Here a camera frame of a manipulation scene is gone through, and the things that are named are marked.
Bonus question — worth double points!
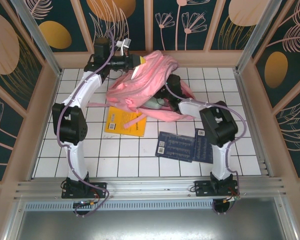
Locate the yellow book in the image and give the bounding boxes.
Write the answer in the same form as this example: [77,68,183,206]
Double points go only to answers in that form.
[104,105,148,138]

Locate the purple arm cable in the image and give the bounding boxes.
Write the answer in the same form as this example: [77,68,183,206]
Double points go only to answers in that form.
[55,30,116,218]
[163,81,247,216]

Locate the grey metal sheet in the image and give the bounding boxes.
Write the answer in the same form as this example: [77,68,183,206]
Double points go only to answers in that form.
[4,197,300,240]

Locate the pink student backpack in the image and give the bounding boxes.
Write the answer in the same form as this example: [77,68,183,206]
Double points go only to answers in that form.
[86,49,196,131]

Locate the aluminium side rail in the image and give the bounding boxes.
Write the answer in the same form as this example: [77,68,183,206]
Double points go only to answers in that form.
[233,71,276,179]

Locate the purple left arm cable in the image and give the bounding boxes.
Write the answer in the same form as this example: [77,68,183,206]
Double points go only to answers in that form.
[55,30,116,218]

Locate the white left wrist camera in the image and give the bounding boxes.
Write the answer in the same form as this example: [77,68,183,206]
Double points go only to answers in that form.
[116,37,133,56]

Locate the narrow dark blue booklet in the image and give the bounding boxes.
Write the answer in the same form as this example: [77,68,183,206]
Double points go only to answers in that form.
[192,128,215,165]

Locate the aluminium front rail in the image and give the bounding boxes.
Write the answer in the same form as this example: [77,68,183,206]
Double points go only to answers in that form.
[13,176,286,201]

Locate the slotted metal cable duct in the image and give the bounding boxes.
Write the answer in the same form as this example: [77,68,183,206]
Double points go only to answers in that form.
[24,201,277,211]

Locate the aluminium corner post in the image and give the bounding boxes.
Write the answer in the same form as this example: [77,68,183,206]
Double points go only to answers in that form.
[9,0,64,77]
[234,0,290,74]

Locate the wide dark blue booklet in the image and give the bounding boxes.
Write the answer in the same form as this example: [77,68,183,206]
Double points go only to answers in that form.
[155,130,201,164]

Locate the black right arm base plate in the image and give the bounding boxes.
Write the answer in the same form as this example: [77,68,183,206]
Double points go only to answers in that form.
[194,179,241,199]

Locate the pale green mug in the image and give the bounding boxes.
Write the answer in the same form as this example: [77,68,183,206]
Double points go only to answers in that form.
[145,97,166,110]

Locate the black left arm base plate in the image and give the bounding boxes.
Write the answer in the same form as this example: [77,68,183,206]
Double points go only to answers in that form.
[61,181,108,200]

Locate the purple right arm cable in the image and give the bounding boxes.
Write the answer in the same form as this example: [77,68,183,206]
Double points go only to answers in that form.
[163,81,247,216]

